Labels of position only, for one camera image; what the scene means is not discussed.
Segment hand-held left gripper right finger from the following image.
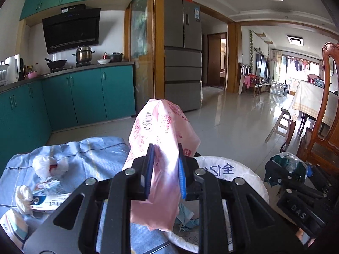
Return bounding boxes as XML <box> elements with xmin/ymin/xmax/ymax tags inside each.
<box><xmin>177</xmin><ymin>143</ymin><xmax>301</xmax><ymax>254</ymax></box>

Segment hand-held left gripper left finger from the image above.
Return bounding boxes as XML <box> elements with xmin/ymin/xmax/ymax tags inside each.
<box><xmin>22</xmin><ymin>143</ymin><xmax>155</xmax><ymax>254</ymax></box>

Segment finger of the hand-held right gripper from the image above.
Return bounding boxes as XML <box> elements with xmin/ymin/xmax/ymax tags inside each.
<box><xmin>264</xmin><ymin>160</ymin><xmax>327</xmax><ymax>199</ymax></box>
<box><xmin>307</xmin><ymin>164</ymin><xmax>337</xmax><ymax>191</ymax></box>

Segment clear plastic wrapper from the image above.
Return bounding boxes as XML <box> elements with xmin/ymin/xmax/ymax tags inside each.
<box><xmin>270</xmin><ymin>152</ymin><xmax>313</xmax><ymax>180</ymax></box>

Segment pink plastic package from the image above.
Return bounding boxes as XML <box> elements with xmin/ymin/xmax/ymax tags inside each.
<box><xmin>122</xmin><ymin>99</ymin><xmax>201</xmax><ymax>232</ymax></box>

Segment white trash bag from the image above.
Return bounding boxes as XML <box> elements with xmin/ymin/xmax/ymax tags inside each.
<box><xmin>163</xmin><ymin>156</ymin><xmax>269</xmax><ymax>253</ymax></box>

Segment white blue ointment box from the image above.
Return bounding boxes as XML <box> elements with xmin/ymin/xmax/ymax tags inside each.
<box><xmin>28</xmin><ymin>193</ymin><xmax>73</xmax><ymax>213</ymax></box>

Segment person's right hand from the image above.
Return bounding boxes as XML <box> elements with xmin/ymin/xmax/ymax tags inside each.
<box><xmin>296</xmin><ymin>229</ymin><xmax>317</xmax><ymax>247</ymax></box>

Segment wooden stool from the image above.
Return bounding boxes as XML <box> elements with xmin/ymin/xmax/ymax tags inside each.
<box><xmin>265</xmin><ymin>106</ymin><xmax>294</xmax><ymax>143</ymax></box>

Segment blue checked cloth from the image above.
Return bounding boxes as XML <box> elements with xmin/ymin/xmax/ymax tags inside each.
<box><xmin>0</xmin><ymin>137</ymin><xmax>202</xmax><ymax>254</ymax></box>

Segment dining table with cloth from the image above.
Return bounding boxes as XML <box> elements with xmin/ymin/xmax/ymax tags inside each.
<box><xmin>289</xmin><ymin>79</ymin><xmax>339</xmax><ymax>127</ymax></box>

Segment white play fence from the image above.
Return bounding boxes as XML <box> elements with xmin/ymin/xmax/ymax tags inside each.
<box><xmin>270</xmin><ymin>82</ymin><xmax>290</xmax><ymax>97</ymax></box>

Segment living room wooden chairs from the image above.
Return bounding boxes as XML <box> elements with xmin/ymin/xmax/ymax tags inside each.
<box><xmin>240</xmin><ymin>63</ymin><xmax>263</xmax><ymax>97</ymax></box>

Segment teal lower cabinets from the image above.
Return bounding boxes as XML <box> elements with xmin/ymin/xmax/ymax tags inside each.
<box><xmin>0</xmin><ymin>65</ymin><xmax>136</xmax><ymax>170</ymax></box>

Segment standing air conditioner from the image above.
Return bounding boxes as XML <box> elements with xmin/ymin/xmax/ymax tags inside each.
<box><xmin>270</xmin><ymin>59</ymin><xmax>278</xmax><ymax>82</ymax></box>

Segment crumpled white tissue red stain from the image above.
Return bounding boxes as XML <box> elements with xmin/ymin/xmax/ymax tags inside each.
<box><xmin>32</xmin><ymin>154</ymin><xmax>70</xmax><ymax>179</ymax></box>

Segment small clear sachet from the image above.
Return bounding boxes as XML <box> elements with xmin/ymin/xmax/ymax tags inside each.
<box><xmin>33</xmin><ymin>178</ymin><xmax>60</xmax><ymax>195</ymax></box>

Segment television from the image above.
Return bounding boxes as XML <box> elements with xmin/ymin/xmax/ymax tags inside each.
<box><xmin>256</xmin><ymin>53</ymin><xmax>268</xmax><ymax>78</ymax></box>

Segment hanging laundry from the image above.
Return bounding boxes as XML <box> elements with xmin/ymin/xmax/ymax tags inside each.
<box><xmin>287</xmin><ymin>57</ymin><xmax>320</xmax><ymax>72</ymax></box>

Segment grey refrigerator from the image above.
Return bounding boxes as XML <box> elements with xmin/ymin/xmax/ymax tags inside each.
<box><xmin>164</xmin><ymin>0</ymin><xmax>203</xmax><ymax>112</ymax></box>

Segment brown wooden door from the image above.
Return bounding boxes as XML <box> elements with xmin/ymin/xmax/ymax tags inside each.
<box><xmin>207</xmin><ymin>32</ymin><xmax>228</xmax><ymax>87</ymax></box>

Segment carved wooden chair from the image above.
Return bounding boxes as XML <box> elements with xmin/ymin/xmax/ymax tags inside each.
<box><xmin>297</xmin><ymin>42</ymin><xmax>339</xmax><ymax>170</ymax></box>

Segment glass sliding door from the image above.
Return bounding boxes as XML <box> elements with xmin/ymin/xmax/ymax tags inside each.
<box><xmin>129</xmin><ymin>0</ymin><xmax>155</xmax><ymax>112</ymax></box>

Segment gas stove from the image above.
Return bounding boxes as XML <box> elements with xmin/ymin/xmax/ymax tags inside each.
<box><xmin>50</xmin><ymin>63</ymin><xmax>93</xmax><ymax>72</ymax></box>

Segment crumpled cream tissue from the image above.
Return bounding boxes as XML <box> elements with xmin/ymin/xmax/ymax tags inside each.
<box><xmin>15</xmin><ymin>185</ymin><xmax>33</xmax><ymax>215</ymax></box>

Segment steel stock pot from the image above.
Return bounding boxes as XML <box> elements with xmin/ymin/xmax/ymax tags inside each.
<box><xmin>73</xmin><ymin>46</ymin><xmax>95</xmax><ymax>64</ymax></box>

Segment black wok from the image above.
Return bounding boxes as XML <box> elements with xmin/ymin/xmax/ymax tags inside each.
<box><xmin>44</xmin><ymin>58</ymin><xmax>67</xmax><ymax>70</ymax></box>

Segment white teal packet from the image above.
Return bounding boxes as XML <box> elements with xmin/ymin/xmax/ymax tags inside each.
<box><xmin>0</xmin><ymin>208</ymin><xmax>29</xmax><ymax>244</ymax></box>

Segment black range hood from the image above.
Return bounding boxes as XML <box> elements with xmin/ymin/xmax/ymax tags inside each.
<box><xmin>42</xmin><ymin>4</ymin><xmax>101</xmax><ymax>55</ymax></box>

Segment white kitchen appliance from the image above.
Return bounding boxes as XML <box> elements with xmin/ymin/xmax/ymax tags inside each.
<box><xmin>5</xmin><ymin>54</ymin><xmax>21</xmax><ymax>83</ymax></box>

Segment white dish rack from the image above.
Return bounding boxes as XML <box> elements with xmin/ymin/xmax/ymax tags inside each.
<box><xmin>0</xmin><ymin>61</ymin><xmax>8</xmax><ymax>85</ymax></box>

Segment wooden door frame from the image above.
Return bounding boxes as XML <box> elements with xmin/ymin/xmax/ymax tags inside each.
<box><xmin>154</xmin><ymin>0</ymin><xmax>165</xmax><ymax>99</ymax></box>

